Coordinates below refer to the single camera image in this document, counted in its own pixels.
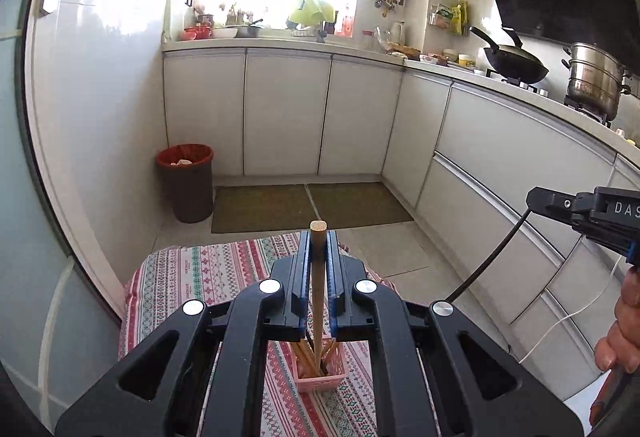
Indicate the brown trash bin red liner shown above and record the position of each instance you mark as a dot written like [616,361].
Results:
[187,187]

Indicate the green cloth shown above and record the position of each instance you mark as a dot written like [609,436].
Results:
[312,9]

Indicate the pink perforated basket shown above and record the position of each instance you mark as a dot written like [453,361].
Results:
[320,383]

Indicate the yellow white tub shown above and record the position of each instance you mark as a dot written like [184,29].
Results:
[466,61]

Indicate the wall spice rack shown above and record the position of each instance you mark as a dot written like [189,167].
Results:
[440,19]

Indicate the white bowl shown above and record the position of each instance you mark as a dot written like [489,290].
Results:
[225,32]

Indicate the brown floor mat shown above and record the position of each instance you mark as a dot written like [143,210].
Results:
[260,209]
[357,204]

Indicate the metal frying pan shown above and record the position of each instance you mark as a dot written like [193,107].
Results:
[245,29]

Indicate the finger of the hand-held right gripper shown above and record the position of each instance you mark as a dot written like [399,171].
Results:
[607,234]
[555,202]

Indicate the bunch of wooden chopsticks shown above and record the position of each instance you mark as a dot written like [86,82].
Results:
[305,357]

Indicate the yellow packet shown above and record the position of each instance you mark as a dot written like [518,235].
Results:
[459,17]

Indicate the red bottle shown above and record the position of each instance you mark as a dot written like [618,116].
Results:
[345,22]

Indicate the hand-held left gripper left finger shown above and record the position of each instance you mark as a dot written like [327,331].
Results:
[299,287]

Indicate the red pot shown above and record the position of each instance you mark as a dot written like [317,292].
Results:
[196,34]

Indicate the white refrigerator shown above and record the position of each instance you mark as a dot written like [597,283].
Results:
[90,117]

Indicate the pale bamboo chopstick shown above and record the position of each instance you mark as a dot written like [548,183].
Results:
[318,267]

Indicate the black wok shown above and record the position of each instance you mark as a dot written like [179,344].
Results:
[515,62]

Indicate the person's right hand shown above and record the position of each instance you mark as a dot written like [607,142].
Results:
[625,332]

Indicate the stainless steel steamer pot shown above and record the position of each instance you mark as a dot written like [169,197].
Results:
[595,77]

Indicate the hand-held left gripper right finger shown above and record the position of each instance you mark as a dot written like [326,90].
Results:
[334,287]

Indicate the red green patterned tablecloth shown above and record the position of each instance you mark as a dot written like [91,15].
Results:
[210,267]

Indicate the white kitchen cabinets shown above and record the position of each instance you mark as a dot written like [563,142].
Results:
[490,152]

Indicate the gas stove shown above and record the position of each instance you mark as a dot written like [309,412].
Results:
[545,91]

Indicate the white kettle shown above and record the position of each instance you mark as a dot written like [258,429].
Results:
[398,33]

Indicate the glass jug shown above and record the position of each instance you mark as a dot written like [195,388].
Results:
[383,38]

